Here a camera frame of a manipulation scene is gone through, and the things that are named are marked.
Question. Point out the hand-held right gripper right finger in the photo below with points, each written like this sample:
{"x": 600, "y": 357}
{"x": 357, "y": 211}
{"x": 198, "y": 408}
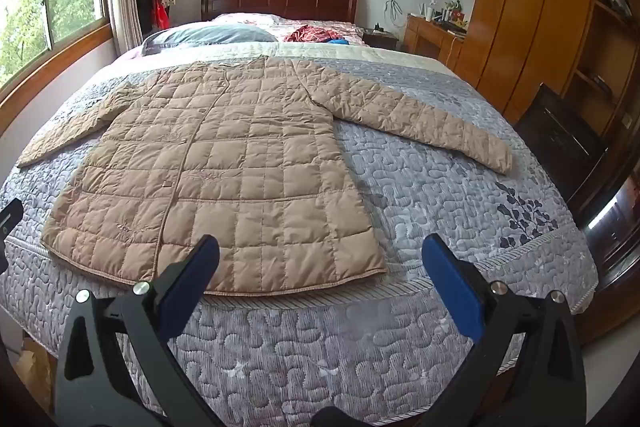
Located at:
{"x": 452, "y": 289}

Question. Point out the grey patterned quilted bedspread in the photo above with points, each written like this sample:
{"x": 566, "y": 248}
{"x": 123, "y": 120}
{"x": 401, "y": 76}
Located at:
{"x": 425, "y": 187}

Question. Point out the dark wooden cabinet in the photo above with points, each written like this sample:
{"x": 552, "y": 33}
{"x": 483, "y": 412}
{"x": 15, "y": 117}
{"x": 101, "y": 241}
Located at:
{"x": 615, "y": 257}

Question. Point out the white cups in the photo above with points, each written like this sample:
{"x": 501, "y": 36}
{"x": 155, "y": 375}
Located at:
{"x": 428, "y": 13}

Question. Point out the tan quilted jacket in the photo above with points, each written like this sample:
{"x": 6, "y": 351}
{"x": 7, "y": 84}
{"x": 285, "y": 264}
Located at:
{"x": 240, "y": 167}

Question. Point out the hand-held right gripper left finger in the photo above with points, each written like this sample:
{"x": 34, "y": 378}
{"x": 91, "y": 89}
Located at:
{"x": 192, "y": 279}

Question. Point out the blue cloth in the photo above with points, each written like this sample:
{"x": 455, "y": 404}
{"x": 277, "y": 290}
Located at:
{"x": 339, "y": 42}

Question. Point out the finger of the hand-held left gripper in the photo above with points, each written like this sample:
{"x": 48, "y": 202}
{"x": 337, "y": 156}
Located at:
{"x": 10, "y": 217}

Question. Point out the open wooden shelf unit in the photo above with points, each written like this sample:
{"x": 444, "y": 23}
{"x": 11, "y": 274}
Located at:
{"x": 605, "y": 57}

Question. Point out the wooden desk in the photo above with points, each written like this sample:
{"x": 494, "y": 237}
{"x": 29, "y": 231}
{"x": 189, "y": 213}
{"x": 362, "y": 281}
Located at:
{"x": 430, "y": 39}

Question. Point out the large wooden framed window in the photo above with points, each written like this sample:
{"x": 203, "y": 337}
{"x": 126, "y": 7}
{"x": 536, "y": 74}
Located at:
{"x": 60, "y": 7}

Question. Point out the grey pillow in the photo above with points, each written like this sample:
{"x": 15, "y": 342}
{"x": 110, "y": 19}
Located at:
{"x": 210, "y": 36}

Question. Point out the wooden wardrobe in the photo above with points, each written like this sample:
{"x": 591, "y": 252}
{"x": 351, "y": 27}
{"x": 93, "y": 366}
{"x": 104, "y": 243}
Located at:
{"x": 525, "y": 7}

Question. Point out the red hanging bag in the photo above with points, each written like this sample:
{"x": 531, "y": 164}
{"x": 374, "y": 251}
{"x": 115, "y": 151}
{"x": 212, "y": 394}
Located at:
{"x": 161, "y": 13}

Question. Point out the red patterned cloth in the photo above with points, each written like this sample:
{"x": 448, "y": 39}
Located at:
{"x": 310, "y": 34}

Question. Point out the pink floral bedsheet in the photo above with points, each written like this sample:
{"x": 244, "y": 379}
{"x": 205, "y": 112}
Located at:
{"x": 250, "y": 19}

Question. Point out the dark nightstand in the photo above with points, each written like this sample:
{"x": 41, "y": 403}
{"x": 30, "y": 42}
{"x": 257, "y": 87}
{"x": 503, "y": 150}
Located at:
{"x": 380, "y": 41}

